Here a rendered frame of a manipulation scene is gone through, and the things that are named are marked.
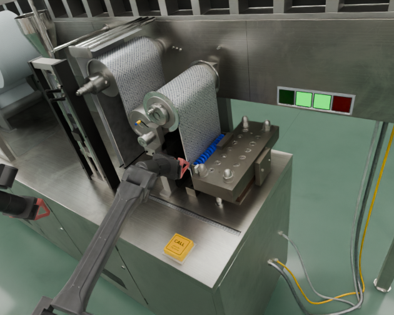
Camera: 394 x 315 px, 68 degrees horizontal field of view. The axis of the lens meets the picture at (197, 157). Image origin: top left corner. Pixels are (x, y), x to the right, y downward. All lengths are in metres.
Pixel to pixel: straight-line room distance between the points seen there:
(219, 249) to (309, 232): 1.25
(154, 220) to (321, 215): 1.43
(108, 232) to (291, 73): 0.75
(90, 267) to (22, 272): 1.86
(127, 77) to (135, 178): 0.43
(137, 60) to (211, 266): 0.74
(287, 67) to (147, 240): 0.75
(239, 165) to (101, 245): 0.55
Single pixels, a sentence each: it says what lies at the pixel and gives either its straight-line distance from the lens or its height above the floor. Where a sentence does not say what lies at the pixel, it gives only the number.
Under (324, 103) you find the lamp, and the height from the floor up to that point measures 1.18.
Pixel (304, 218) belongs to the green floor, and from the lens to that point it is 2.22.
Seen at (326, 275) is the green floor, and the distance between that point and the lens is 1.99.
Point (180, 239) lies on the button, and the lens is 0.98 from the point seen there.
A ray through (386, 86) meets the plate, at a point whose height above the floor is 1.26.
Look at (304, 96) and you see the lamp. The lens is 1.07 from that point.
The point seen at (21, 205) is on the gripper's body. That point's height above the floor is 1.14.
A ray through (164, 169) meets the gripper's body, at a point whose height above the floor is 1.14.
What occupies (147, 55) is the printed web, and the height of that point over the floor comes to 1.36.
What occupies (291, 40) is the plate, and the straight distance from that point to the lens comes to 1.02.
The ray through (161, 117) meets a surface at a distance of 0.94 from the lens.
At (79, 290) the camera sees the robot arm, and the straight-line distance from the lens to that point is 0.68.
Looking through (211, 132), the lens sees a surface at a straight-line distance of 1.13.
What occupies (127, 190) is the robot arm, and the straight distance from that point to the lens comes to 0.76.
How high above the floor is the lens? 1.69
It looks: 37 degrees down
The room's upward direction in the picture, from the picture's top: 11 degrees counter-clockwise
